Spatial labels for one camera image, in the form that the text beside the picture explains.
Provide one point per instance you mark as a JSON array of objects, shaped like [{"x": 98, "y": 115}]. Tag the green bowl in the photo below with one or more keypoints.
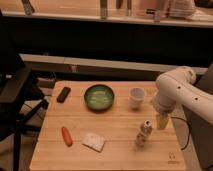
[{"x": 99, "y": 97}]

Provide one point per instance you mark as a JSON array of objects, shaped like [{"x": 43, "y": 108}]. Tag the white plastic cup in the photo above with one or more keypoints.
[{"x": 136, "y": 97}]

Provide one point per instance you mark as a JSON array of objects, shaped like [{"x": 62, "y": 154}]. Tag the black rectangular block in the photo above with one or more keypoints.
[{"x": 63, "y": 94}]

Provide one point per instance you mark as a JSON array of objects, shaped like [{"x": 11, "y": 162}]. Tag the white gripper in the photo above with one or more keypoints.
[{"x": 163, "y": 105}]

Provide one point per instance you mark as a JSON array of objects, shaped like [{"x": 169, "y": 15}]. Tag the white sponge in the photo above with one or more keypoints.
[{"x": 94, "y": 141}]

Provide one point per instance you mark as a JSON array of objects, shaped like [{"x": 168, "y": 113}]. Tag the orange carrot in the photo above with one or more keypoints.
[{"x": 66, "y": 136}]

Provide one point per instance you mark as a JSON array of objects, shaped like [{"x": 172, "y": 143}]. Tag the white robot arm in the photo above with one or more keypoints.
[{"x": 176, "y": 86}]

